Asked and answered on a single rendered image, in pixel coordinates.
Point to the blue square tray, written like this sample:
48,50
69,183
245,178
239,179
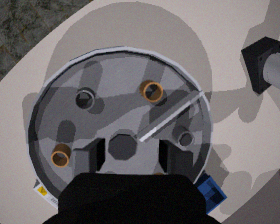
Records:
208,188

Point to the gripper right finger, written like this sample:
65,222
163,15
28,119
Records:
173,160

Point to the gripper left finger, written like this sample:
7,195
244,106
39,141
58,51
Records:
88,159

